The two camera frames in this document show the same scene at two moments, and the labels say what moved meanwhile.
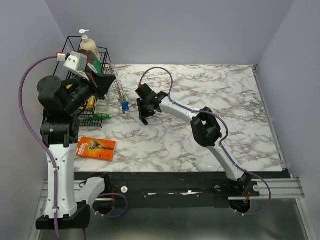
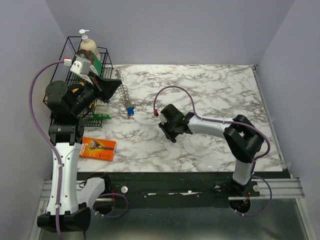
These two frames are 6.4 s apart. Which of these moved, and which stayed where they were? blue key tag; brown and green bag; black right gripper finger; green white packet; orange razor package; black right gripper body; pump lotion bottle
Moved: black right gripper finger; black right gripper body; blue key tag
Stayed: orange razor package; green white packet; pump lotion bottle; brown and green bag
